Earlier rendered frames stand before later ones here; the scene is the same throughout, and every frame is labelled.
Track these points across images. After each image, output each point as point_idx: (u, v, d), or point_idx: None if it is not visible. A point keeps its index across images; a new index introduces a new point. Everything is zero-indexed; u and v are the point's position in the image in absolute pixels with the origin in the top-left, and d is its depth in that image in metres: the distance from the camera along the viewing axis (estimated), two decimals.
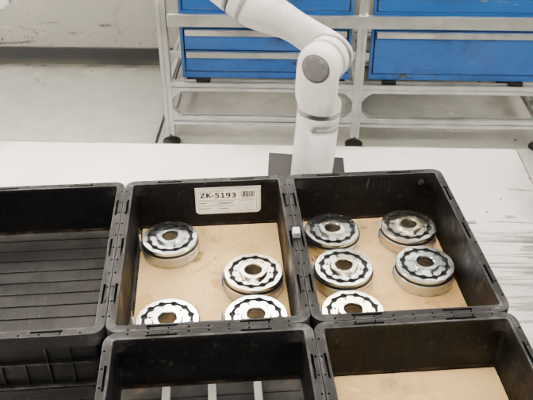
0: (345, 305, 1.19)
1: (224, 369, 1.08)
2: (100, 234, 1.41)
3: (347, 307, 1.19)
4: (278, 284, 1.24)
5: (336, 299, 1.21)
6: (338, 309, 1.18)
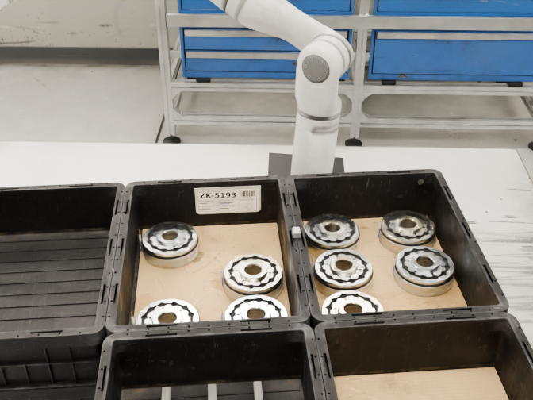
0: (345, 305, 1.19)
1: (224, 369, 1.08)
2: (100, 234, 1.41)
3: (347, 307, 1.19)
4: (278, 284, 1.24)
5: (336, 299, 1.21)
6: (338, 309, 1.18)
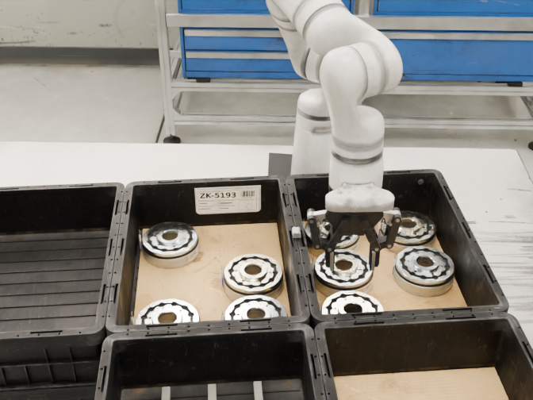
0: (345, 305, 1.19)
1: (224, 369, 1.08)
2: (100, 234, 1.41)
3: (347, 307, 1.19)
4: (278, 284, 1.24)
5: (336, 299, 1.21)
6: (338, 309, 1.18)
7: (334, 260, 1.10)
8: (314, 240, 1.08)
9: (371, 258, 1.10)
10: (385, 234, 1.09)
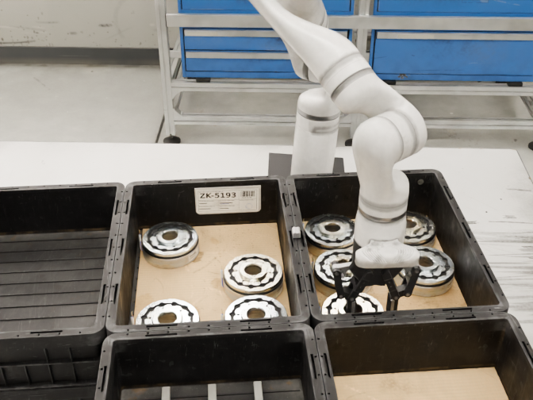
0: (345, 305, 1.19)
1: (224, 369, 1.08)
2: (100, 234, 1.41)
3: None
4: (278, 284, 1.24)
5: (336, 299, 1.21)
6: (338, 309, 1.18)
7: (355, 309, 1.16)
8: (338, 291, 1.14)
9: (390, 305, 1.16)
10: (404, 283, 1.16)
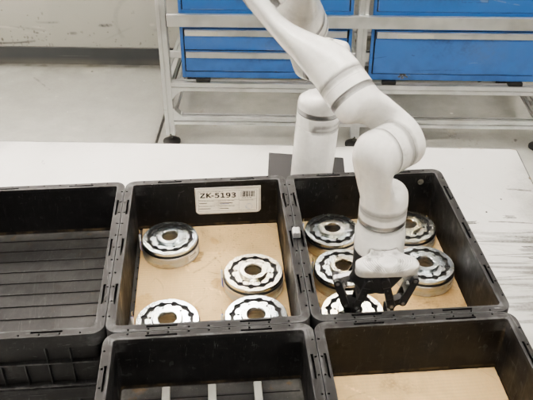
0: None
1: (224, 369, 1.08)
2: (100, 234, 1.41)
3: (347, 307, 1.19)
4: (278, 284, 1.24)
5: (336, 299, 1.21)
6: (338, 309, 1.18)
7: None
8: (342, 301, 1.15)
9: None
10: (399, 292, 1.17)
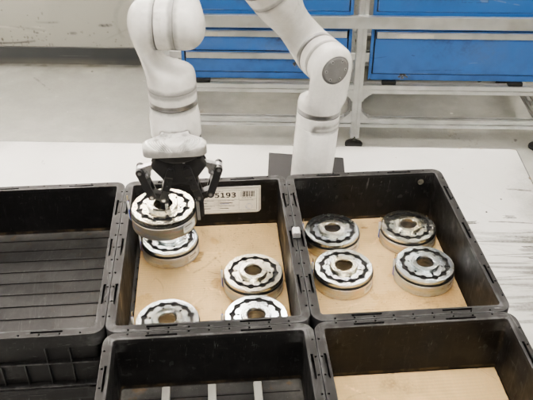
0: (155, 201, 1.18)
1: (224, 369, 1.08)
2: (100, 234, 1.41)
3: (159, 202, 1.18)
4: (278, 284, 1.24)
5: None
6: (147, 204, 1.17)
7: None
8: (147, 192, 1.14)
9: (196, 207, 1.17)
10: (208, 184, 1.17)
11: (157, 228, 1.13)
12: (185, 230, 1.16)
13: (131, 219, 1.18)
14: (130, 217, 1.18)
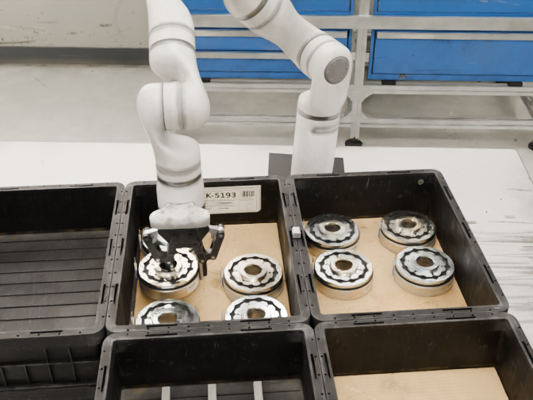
0: (161, 261, 1.25)
1: (224, 369, 1.08)
2: (100, 234, 1.41)
3: (164, 263, 1.26)
4: (278, 284, 1.24)
5: None
6: (153, 265, 1.24)
7: None
8: (153, 255, 1.21)
9: (199, 268, 1.24)
10: (211, 247, 1.24)
11: (162, 289, 1.21)
12: (189, 290, 1.23)
13: (138, 278, 1.25)
14: (137, 277, 1.25)
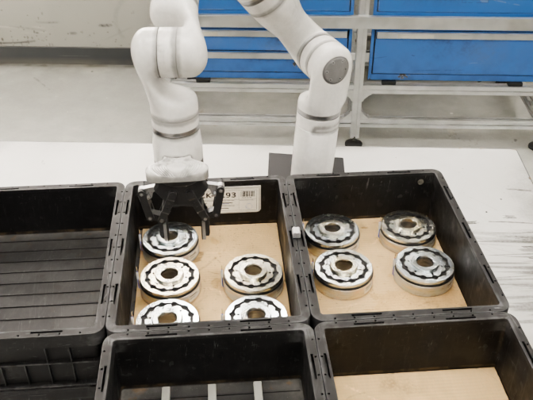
0: (162, 271, 1.26)
1: (224, 369, 1.08)
2: (100, 234, 1.41)
3: (165, 272, 1.27)
4: (278, 284, 1.24)
5: (157, 265, 1.28)
6: (155, 274, 1.25)
7: (167, 231, 1.19)
8: (146, 213, 1.16)
9: (201, 227, 1.19)
10: (213, 205, 1.19)
11: (164, 298, 1.22)
12: (190, 299, 1.24)
13: (139, 287, 1.26)
14: (139, 286, 1.26)
